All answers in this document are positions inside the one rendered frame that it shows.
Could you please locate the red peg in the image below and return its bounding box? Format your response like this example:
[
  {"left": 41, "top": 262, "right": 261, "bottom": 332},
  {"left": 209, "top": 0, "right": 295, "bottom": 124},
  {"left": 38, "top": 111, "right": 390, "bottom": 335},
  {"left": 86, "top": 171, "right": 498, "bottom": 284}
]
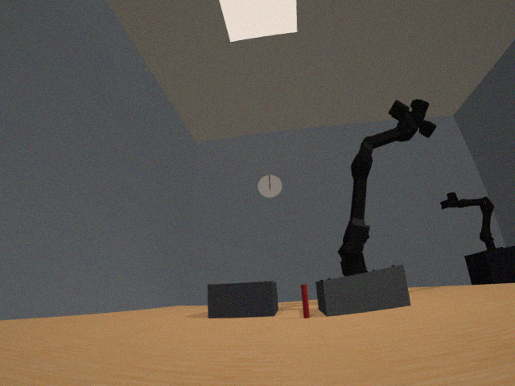
[{"left": 301, "top": 284, "right": 310, "bottom": 318}]

